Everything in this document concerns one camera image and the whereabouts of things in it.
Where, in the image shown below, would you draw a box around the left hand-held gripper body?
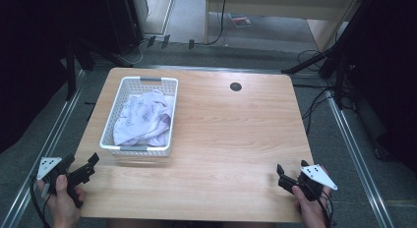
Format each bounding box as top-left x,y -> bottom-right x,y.
36,156 -> 96,209

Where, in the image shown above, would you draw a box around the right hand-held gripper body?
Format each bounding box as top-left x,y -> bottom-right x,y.
277,164 -> 339,202

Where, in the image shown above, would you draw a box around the person's right hand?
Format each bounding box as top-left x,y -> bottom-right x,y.
291,165 -> 332,228

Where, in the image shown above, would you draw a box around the person's left hand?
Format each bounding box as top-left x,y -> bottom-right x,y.
36,174 -> 87,228

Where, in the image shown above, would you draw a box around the white printed cloth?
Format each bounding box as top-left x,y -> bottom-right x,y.
112,88 -> 175,147

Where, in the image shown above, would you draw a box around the white plastic basket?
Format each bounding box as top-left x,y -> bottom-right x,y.
98,76 -> 180,158

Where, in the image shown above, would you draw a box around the black tripod stand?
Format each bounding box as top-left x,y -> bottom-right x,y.
280,0 -> 378,111

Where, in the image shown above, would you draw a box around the black cabinet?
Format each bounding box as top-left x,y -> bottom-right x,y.
97,0 -> 149,57

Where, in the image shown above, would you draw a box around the magazine on floor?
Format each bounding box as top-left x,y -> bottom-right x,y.
228,13 -> 253,29

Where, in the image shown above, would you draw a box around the light wooden furniture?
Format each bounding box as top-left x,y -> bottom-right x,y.
204,0 -> 363,53

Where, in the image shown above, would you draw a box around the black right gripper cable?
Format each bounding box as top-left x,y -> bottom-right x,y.
314,188 -> 335,228

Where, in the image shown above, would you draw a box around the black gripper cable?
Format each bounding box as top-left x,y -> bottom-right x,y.
29,175 -> 53,228
314,188 -> 335,228

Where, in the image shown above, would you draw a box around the metal floor rail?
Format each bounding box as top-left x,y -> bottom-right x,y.
0,69 -> 88,228
323,79 -> 397,228

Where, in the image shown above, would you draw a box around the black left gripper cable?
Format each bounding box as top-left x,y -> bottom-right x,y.
29,175 -> 53,228

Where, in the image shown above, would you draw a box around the black floor cables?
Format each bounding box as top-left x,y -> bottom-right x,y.
291,49 -> 348,138

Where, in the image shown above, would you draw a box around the white floor cable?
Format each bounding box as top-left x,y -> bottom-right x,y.
119,35 -> 151,66

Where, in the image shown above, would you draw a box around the black hanging cable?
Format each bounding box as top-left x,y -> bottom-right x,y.
206,0 -> 228,46

